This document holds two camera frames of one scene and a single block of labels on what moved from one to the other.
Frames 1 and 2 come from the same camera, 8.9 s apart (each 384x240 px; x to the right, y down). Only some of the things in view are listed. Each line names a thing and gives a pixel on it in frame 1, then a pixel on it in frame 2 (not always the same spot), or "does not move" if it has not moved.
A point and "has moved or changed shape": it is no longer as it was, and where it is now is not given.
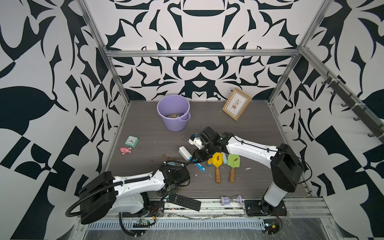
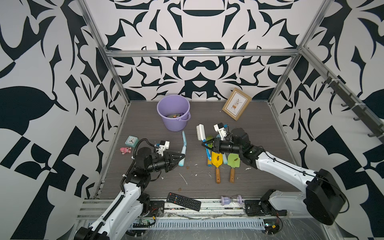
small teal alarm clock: x=132 y=141 does not move
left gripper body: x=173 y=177 -> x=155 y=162
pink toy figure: x=124 y=150 does not move
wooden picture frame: x=236 y=103 does not move
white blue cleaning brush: x=187 y=156 has moved or changed shape
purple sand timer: x=226 y=200 does not move
